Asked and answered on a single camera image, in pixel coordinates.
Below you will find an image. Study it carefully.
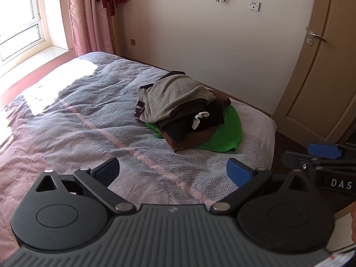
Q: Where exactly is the grey maroon TJC sweater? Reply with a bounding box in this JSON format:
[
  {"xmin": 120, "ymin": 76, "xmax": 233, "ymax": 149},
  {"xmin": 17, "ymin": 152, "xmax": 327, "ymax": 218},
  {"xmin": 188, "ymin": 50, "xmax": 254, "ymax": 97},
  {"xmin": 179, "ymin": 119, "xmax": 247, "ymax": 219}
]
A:
[{"xmin": 134, "ymin": 71, "xmax": 215, "ymax": 123}]

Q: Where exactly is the person's right hand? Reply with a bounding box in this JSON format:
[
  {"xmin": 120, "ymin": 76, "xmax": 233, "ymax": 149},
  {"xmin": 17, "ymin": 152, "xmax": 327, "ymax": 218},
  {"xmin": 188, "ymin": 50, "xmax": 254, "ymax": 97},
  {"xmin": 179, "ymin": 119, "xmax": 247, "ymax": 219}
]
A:
[{"xmin": 351, "ymin": 210, "xmax": 356, "ymax": 243}]

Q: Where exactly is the beige wooden door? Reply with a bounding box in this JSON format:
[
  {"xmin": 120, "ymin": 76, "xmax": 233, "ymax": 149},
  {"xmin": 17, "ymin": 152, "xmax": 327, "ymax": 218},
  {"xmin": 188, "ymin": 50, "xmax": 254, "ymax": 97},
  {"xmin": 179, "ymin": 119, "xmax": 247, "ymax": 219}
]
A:
[{"xmin": 272, "ymin": 0, "xmax": 355, "ymax": 146}]

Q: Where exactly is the green knitted garment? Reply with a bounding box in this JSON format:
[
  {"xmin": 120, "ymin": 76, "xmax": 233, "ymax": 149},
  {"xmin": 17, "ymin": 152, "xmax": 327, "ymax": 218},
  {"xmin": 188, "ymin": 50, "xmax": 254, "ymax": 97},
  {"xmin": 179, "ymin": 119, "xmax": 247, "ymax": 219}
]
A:
[{"xmin": 145, "ymin": 105, "xmax": 243, "ymax": 153}]

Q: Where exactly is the pink grey bed duvet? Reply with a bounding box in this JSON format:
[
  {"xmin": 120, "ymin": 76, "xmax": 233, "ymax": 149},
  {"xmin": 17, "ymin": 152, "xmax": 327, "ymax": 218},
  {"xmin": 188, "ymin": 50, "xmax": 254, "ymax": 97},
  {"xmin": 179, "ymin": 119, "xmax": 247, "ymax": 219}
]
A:
[{"xmin": 0, "ymin": 51, "xmax": 278, "ymax": 262}]

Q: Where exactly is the brown garment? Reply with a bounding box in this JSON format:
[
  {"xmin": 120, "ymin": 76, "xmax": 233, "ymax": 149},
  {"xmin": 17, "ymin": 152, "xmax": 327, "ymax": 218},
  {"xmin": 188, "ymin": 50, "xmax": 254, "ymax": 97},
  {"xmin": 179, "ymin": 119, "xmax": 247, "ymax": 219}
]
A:
[{"xmin": 158, "ymin": 90, "xmax": 231, "ymax": 152}]

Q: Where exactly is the black garment with tag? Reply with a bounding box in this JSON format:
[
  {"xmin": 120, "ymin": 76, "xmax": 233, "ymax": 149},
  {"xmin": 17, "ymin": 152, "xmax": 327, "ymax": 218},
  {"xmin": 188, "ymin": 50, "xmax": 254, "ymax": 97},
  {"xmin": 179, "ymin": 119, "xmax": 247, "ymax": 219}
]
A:
[{"xmin": 156, "ymin": 99, "xmax": 225, "ymax": 142}]

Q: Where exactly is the pink curtain right side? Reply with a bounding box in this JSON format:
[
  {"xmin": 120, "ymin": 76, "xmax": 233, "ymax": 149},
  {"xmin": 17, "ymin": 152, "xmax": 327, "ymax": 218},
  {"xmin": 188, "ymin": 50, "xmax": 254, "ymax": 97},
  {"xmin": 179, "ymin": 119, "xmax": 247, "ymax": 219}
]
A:
[{"xmin": 67, "ymin": 0, "xmax": 113, "ymax": 56}]

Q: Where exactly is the silver door handle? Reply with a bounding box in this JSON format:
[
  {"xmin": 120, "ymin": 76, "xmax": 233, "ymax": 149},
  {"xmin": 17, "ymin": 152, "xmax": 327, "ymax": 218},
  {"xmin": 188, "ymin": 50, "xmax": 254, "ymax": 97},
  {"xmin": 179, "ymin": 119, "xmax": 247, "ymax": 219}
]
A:
[{"xmin": 307, "ymin": 31, "xmax": 328, "ymax": 46}]

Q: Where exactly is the white wall socket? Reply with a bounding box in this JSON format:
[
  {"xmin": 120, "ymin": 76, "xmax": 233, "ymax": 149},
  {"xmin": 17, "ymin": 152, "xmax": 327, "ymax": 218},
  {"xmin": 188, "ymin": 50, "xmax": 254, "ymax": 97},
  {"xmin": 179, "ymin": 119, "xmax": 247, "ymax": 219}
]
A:
[{"xmin": 249, "ymin": 0, "xmax": 261, "ymax": 12}]

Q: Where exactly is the window with white frame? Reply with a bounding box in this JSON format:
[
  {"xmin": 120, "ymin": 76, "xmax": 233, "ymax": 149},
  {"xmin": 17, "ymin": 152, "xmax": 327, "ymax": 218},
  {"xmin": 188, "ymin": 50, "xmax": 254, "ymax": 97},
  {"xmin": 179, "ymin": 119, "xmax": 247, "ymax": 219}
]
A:
[{"xmin": 1, "ymin": 0, "xmax": 51, "ymax": 66}]

